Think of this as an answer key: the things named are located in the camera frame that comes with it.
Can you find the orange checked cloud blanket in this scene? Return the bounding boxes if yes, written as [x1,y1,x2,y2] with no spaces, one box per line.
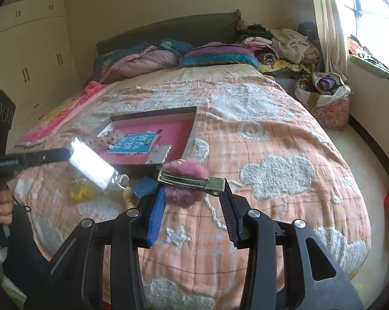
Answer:
[13,68,373,310]

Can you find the small clear packet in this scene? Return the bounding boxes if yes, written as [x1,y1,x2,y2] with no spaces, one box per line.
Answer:
[146,145,172,165]

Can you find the cream wardrobe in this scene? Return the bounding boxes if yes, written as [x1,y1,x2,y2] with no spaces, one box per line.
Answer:
[0,0,85,126]

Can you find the purple and teal pillow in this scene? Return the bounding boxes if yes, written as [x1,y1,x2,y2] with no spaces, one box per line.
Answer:
[180,43,260,70]

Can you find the clothes on windowsill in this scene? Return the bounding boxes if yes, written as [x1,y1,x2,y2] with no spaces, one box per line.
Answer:
[346,35,389,91]

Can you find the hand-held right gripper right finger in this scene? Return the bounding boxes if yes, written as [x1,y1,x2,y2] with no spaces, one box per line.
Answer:
[219,184,365,310]

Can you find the person's left forearm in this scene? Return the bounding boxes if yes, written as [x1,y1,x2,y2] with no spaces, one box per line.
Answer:
[2,202,57,296]

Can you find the small blue box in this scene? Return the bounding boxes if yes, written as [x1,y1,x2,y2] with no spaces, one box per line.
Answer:
[131,176,158,198]

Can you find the floral fabric bag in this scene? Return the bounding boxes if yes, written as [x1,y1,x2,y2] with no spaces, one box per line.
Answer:
[295,72,352,132]

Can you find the pink blanket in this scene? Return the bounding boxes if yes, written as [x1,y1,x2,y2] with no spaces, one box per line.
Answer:
[15,82,117,147]

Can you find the blue card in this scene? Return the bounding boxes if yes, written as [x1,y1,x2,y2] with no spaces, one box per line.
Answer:
[109,131,158,155]

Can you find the window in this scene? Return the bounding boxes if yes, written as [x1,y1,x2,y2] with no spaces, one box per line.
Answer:
[324,0,389,72]

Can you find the pile of clothes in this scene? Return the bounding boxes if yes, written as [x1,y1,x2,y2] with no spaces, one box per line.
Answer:
[236,19,321,75]

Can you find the floral bow scrunchie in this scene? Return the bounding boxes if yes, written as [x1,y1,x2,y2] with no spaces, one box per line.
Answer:
[88,129,124,151]

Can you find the clear plastic packet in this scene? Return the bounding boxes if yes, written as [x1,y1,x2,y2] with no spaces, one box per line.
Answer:
[69,137,118,190]

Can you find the pink fluffy hair clip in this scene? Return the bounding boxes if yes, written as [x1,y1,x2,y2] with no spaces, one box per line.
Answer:
[157,159,226,205]

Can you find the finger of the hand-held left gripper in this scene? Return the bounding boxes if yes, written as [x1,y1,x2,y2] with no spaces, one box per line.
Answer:
[0,149,70,171]

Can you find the yellow hair tie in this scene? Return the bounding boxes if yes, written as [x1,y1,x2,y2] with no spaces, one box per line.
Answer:
[70,176,97,201]

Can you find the dark headboard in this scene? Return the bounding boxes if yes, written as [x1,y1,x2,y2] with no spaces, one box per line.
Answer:
[96,10,242,55]

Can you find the pink lined shallow box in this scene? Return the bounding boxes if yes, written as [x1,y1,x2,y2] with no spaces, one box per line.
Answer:
[96,106,198,168]

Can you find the person's left hand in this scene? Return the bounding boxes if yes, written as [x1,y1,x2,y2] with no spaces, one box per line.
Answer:
[0,190,17,227]

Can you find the cream curtain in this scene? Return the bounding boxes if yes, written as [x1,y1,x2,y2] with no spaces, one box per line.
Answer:
[308,0,350,83]

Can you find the pink and navy quilt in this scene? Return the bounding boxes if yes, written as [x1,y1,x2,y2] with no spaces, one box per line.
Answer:
[93,40,193,84]

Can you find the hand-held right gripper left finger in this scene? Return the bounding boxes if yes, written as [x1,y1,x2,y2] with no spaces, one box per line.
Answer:
[23,185,166,310]

